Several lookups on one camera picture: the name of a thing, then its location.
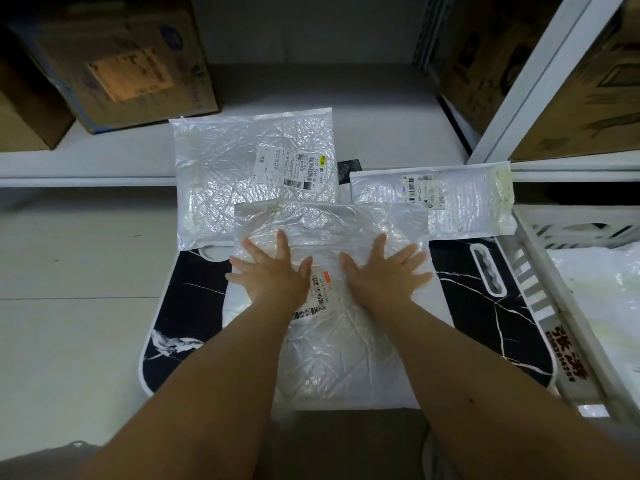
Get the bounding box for person's left hand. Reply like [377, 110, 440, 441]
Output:
[225, 229, 313, 311]

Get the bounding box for narrow white mailer taped end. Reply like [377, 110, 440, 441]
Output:
[349, 161, 519, 241]

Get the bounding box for white plastic basket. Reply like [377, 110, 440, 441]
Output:
[497, 204, 640, 425]

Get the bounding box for large white bubble mailer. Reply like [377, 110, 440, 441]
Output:
[547, 242, 640, 391]

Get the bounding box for plain brown cardboard box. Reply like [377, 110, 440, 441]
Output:
[0, 54, 76, 153]

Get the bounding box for person's left forearm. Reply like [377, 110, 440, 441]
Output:
[75, 297, 296, 480]

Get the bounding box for white metal shelf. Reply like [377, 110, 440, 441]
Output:
[0, 0, 640, 188]

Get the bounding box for person's white shorts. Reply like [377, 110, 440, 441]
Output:
[0, 442, 101, 480]

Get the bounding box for dark grey bag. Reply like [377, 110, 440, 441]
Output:
[337, 159, 363, 185]

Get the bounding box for black marble lap table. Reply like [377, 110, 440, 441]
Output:
[139, 237, 559, 398]

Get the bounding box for cardboard box with black print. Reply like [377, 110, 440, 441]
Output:
[437, 0, 640, 162]

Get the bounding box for cardboard box with orange label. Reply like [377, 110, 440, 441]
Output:
[9, 0, 220, 135]

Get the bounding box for white mailer yellow sticker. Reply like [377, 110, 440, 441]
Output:
[169, 107, 340, 251]

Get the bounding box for person's right forearm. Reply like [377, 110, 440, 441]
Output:
[385, 302, 640, 480]

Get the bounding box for person's right hand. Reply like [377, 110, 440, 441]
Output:
[339, 233, 433, 315]

